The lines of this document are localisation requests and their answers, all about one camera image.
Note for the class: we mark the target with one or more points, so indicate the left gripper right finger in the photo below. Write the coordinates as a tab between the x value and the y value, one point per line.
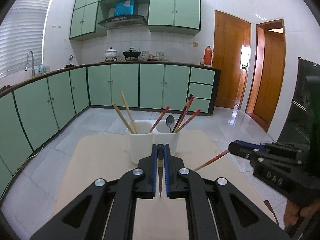
216	209

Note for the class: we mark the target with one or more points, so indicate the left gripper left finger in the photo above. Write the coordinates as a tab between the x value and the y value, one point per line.
106	209

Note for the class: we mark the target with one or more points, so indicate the red patterned chopstick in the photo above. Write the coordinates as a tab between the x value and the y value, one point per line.
212	160
189	120
159	118
184	113

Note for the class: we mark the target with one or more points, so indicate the black chopstick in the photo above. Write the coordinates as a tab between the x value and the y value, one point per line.
160	170
181	113

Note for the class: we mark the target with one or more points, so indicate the plain bamboo chopstick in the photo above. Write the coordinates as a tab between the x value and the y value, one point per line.
122	118
129	113

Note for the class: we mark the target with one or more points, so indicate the metal spoon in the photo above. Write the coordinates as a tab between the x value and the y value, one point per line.
170	120

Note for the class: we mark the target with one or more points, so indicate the green lower kitchen cabinets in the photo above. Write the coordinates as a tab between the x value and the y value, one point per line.
34	111

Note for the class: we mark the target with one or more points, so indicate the green kitchen cabinets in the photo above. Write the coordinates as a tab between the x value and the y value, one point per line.
169	16
34	111

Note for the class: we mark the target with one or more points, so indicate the chrome kitchen faucet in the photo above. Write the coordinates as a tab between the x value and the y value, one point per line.
30	62

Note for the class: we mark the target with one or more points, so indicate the green upper kitchen cabinets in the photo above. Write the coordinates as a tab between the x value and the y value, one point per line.
169	16

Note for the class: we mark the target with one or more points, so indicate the right hand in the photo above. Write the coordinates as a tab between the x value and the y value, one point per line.
293	212

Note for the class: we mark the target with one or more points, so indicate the wooden door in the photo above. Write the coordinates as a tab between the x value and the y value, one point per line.
232	49
268	72

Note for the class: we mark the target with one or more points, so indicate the white two-compartment utensil holder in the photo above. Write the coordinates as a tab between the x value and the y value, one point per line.
140	145

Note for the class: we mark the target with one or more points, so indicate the orange thermos flask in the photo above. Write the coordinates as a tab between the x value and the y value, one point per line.
208	56

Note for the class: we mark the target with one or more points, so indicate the small kettle on counter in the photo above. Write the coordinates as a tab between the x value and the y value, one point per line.
69	62

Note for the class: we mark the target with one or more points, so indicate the white cooking pot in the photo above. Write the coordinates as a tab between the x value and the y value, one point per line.
110	55

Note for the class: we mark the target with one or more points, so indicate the black wok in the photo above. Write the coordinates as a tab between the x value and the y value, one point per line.
131	54

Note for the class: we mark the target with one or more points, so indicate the glass jars on counter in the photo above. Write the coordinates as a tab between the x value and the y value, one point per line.
157	56

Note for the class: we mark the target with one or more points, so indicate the range hood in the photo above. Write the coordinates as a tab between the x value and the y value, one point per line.
123	21

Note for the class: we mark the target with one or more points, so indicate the white window blinds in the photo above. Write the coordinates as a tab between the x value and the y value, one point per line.
22	30

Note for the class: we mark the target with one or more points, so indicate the blue box on hood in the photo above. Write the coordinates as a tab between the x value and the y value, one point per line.
125	7

